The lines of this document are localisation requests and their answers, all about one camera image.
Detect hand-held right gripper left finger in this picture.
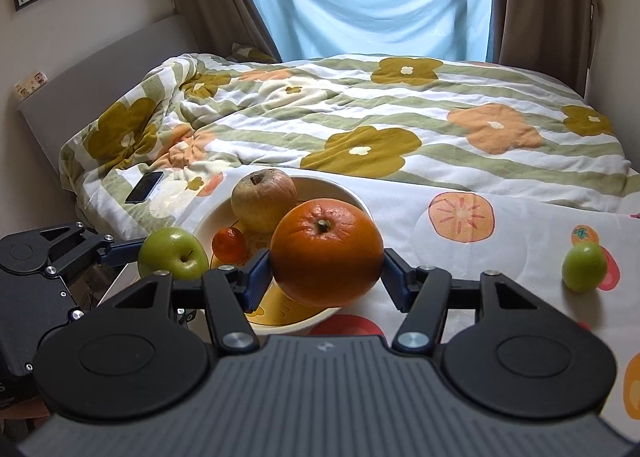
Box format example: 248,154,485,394
97,249,273,354

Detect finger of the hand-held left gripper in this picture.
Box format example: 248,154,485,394
31,223,147,280

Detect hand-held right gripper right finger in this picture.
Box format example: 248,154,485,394
382,248,558,354

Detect small tangerine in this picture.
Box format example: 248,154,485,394
211,226,248,262

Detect green apple with stem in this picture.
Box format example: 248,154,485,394
138,228,210,281

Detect yellow lion print plate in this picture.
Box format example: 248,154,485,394
192,176,375,335

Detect brownish yellow apple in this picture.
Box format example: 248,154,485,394
230,169,298,234

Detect black smartphone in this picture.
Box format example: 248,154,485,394
125,170,165,204

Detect white fruit print cloth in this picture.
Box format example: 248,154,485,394
175,172,640,433

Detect grey headboard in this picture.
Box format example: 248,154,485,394
17,13,201,178

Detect floral striped quilt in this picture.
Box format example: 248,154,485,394
59,53,633,238

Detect round green apple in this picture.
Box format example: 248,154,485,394
561,242,609,294

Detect small printed box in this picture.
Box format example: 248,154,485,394
14,71,48,100

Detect floral pillow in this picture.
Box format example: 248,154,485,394
229,42,277,64

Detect light blue window cloth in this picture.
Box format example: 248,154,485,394
242,0,493,63

